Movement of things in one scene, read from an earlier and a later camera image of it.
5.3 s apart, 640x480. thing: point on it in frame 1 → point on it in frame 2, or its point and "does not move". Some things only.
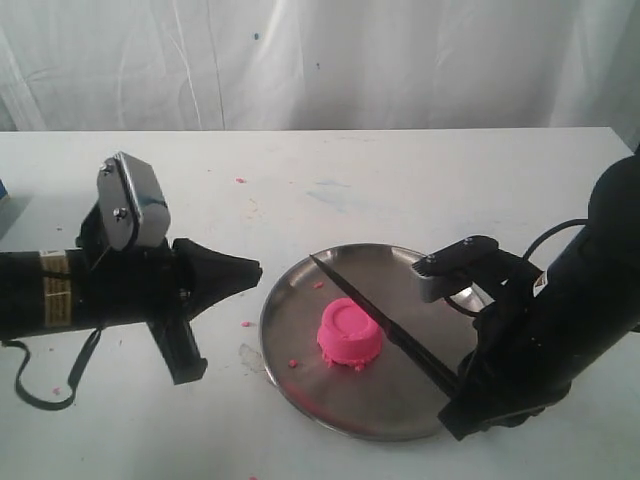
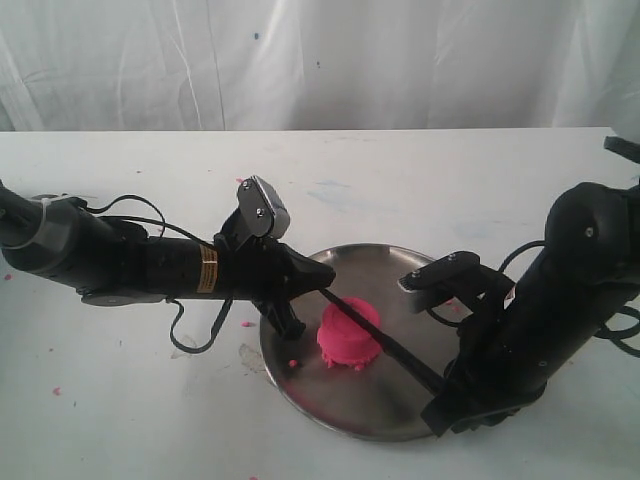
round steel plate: [393, 398] does not move
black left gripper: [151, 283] → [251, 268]
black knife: [437, 371] → [393, 347]
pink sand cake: [347, 334] does not move
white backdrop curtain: [179, 65] does not move
